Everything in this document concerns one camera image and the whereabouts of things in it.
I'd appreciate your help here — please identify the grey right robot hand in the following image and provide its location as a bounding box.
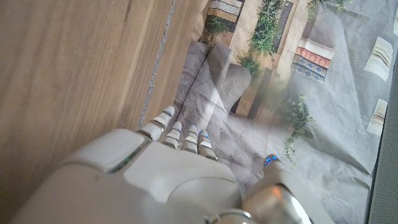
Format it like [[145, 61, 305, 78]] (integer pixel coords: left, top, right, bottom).
[[9, 105, 335, 224]]

